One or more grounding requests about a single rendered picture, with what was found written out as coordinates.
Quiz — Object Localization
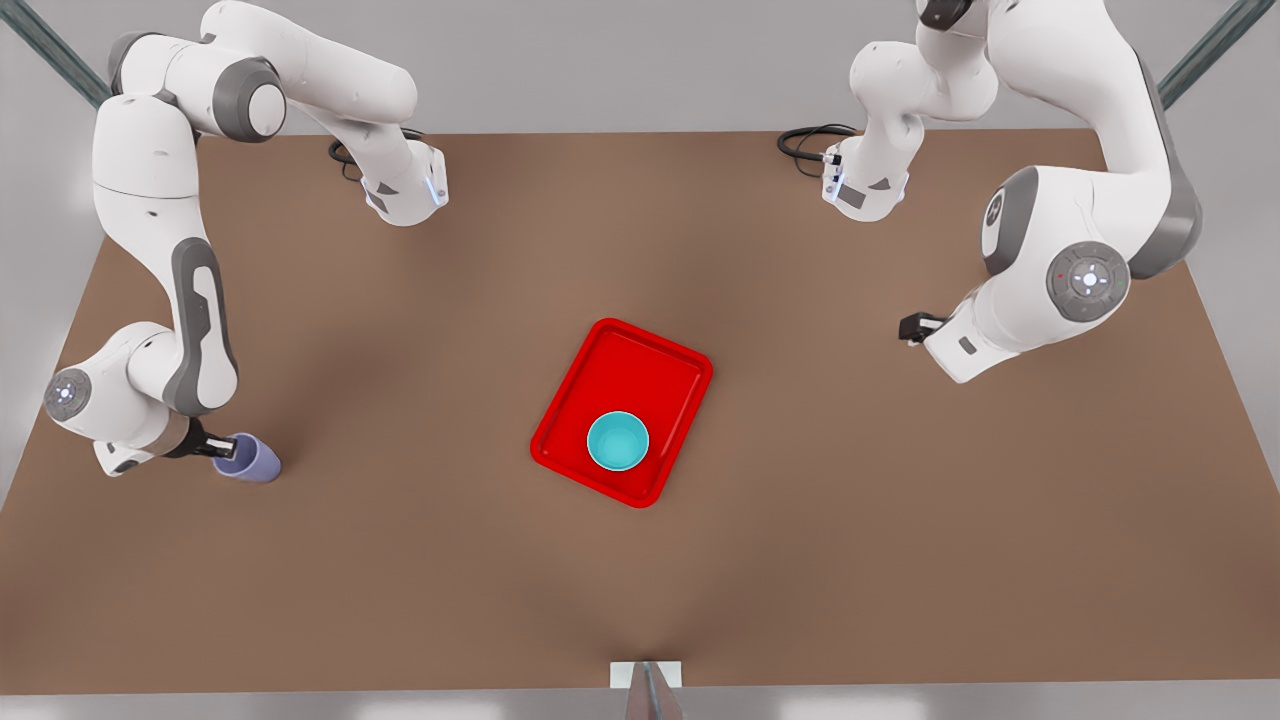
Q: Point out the purple cup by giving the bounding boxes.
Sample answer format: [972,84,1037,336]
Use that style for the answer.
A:
[212,432,282,484]

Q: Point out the red tray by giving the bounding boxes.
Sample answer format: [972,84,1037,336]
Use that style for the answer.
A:
[530,318,714,509]

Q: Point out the teal bowl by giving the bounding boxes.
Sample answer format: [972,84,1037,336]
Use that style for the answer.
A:
[586,411,651,473]

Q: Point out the black cable loop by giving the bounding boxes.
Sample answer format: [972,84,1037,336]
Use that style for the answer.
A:
[328,128,426,183]
[777,124,863,182]

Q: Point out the silver frame post with foot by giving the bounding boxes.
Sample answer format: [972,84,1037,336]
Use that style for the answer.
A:
[610,660,687,720]

